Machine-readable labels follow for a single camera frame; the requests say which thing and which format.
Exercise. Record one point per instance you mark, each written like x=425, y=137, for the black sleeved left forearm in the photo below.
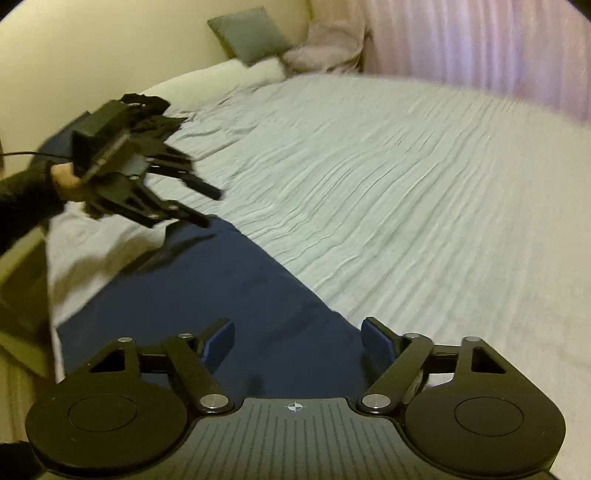
x=27, y=199

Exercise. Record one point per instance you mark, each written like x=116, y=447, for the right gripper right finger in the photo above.
x=401, y=359

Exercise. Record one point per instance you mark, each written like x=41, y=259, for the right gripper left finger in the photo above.
x=194, y=359

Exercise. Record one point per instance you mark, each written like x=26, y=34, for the pink curtain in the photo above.
x=534, y=50

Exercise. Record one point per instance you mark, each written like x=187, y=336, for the black clothes pile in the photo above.
x=149, y=126

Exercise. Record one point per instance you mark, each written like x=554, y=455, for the pink crumpled blanket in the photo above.
x=334, y=48

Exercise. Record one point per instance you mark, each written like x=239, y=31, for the navy blue garment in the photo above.
x=288, y=343

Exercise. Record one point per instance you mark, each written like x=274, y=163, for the grey square pillow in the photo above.
x=250, y=35

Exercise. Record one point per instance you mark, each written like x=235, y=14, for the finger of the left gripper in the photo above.
x=181, y=169
x=175, y=210

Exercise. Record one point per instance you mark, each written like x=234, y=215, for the grey striped bedspread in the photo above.
x=440, y=211

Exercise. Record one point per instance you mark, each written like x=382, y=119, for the white long bolster pillow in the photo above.
x=189, y=90

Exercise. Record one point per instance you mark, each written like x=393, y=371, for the person left hand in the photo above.
x=68, y=186

